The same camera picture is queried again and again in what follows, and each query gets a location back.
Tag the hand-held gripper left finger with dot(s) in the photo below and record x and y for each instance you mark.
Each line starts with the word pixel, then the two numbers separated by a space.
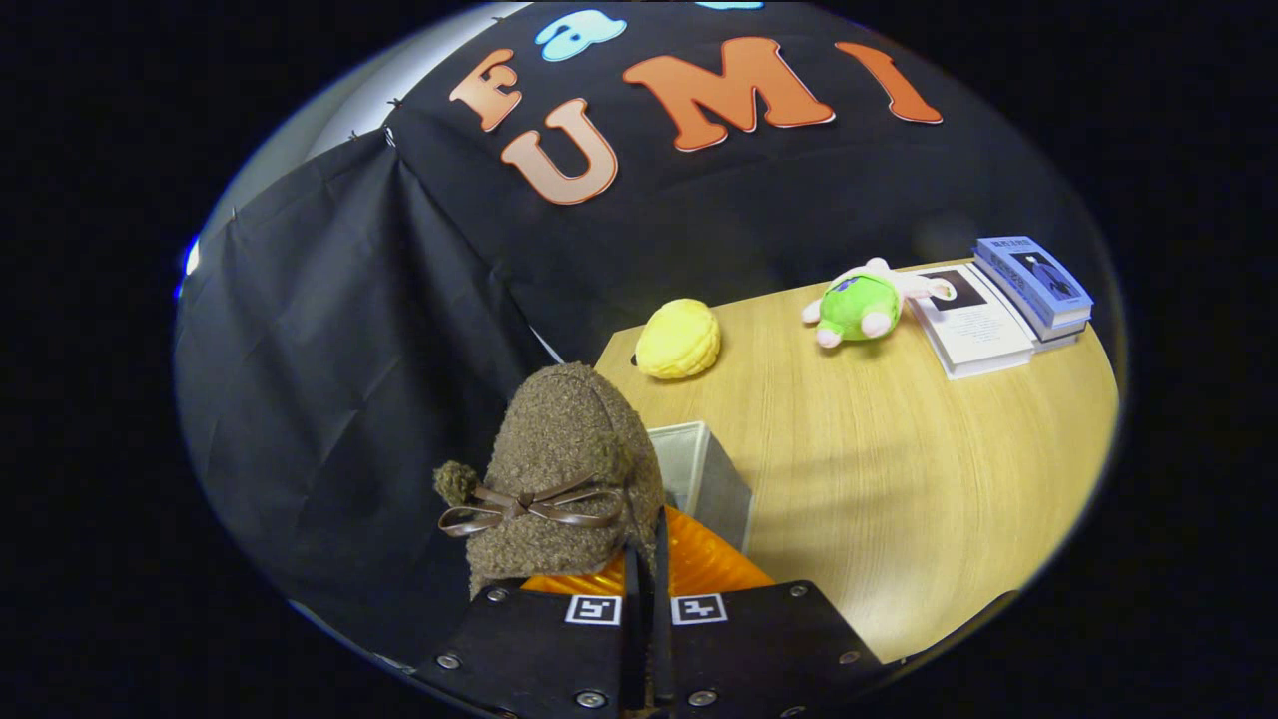
pixel 631 649

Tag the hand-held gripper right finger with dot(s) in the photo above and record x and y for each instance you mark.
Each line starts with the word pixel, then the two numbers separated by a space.
pixel 661 639

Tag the grey fabric storage box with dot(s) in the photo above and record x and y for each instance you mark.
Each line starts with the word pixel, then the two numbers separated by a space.
pixel 714 489

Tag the brown fuzzy shoe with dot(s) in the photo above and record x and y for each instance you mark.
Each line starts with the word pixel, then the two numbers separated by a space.
pixel 564 439

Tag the yellow plush toy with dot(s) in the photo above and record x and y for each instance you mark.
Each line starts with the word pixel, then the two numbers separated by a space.
pixel 679 340

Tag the green and pink plush toy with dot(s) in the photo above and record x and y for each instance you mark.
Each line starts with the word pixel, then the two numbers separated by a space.
pixel 859 305

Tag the black backdrop cloth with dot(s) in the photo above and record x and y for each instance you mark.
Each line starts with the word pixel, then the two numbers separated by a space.
pixel 349 350

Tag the white book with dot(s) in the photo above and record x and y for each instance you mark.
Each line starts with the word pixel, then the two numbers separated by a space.
pixel 973 330

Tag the blue book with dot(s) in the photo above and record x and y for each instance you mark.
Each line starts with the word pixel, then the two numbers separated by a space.
pixel 1038 280

